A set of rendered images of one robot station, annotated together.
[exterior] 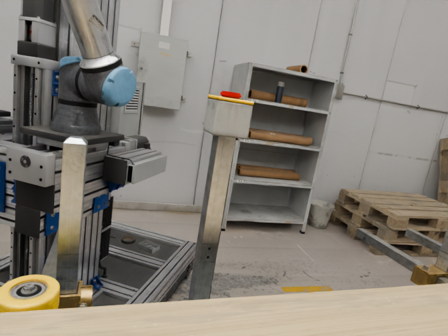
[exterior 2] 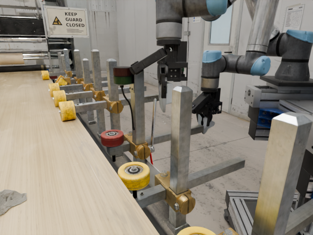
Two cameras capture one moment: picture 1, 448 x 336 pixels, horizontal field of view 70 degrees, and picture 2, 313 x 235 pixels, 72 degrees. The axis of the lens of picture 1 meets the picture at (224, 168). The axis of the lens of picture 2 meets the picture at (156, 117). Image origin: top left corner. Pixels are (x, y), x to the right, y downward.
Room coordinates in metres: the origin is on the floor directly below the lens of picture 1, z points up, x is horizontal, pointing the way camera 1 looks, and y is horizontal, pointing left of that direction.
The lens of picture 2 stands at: (0.30, 0.01, 1.21)
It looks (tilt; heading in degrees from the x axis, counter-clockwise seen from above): 19 degrees down; 81
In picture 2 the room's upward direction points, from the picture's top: straight up
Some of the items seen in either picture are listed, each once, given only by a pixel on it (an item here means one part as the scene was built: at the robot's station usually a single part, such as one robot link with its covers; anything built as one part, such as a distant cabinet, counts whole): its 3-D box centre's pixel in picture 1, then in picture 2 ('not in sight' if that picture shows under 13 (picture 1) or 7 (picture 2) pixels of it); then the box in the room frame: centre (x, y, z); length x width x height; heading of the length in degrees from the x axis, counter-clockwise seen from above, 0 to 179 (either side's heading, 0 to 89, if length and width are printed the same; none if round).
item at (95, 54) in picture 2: not in sight; (98, 95); (0.18, 1.19, 0.94); 0.04 x 0.04 x 0.48; 21
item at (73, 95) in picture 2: not in sight; (105, 92); (0.21, 1.25, 0.95); 0.50 x 0.04 x 0.04; 21
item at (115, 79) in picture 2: not in sight; (123, 79); (0.31, 0.70, 1.10); 0.06 x 0.06 x 0.02
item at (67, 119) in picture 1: (77, 115); not in sight; (1.04, 0.50, 1.09); 0.15 x 0.15 x 0.10
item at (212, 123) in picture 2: not in sight; (209, 124); (0.68, 0.87, 0.86); 0.06 x 0.03 x 0.09; 21
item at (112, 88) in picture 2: not in sight; (114, 114); (0.27, 0.96, 0.91); 0.04 x 0.04 x 0.48; 21
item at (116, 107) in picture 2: not in sight; (112, 104); (0.26, 0.98, 0.95); 0.14 x 0.06 x 0.05; 111
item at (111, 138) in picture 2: not in sight; (112, 147); (0.26, 0.73, 0.85); 0.08 x 0.08 x 0.11
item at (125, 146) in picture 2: not in sight; (159, 138); (0.45, 0.80, 0.84); 0.43 x 0.03 x 0.04; 21
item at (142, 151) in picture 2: not in sight; (135, 146); (0.34, 0.74, 0.85); 0.14 x 0.06 x 0.05; 111
